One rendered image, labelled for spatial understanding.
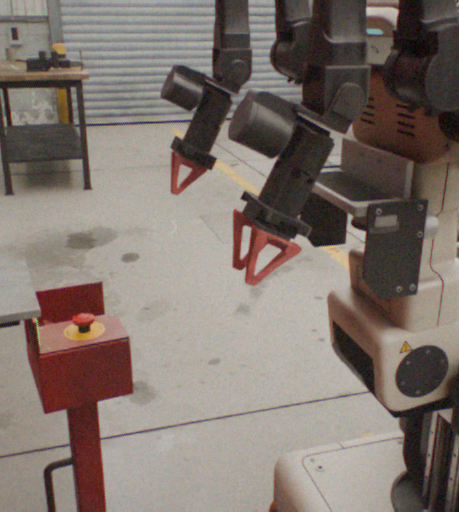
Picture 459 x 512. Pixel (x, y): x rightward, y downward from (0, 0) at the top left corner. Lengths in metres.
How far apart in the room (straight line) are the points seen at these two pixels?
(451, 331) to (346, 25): 0.60
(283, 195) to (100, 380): 0.54
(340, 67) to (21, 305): 0.45
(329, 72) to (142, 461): 1.57
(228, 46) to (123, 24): 7.23
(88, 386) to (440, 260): 0.65
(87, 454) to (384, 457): 0.75
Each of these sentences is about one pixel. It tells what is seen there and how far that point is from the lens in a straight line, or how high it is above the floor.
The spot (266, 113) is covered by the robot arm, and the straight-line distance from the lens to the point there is 0.75.
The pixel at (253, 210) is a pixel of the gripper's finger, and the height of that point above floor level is 1.08.
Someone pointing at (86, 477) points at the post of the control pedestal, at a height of 0.45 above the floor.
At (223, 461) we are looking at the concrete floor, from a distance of 2.09.
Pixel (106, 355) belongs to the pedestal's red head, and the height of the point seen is 0.75.
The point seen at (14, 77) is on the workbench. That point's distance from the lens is 5.06.
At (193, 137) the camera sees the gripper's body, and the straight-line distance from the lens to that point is 1.18.
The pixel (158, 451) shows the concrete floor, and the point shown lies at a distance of 2.14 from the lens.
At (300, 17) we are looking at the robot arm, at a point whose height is 1.30.
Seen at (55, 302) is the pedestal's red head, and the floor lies 0.78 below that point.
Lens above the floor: 1.31
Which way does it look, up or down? 21 degrees down
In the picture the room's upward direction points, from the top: straight up
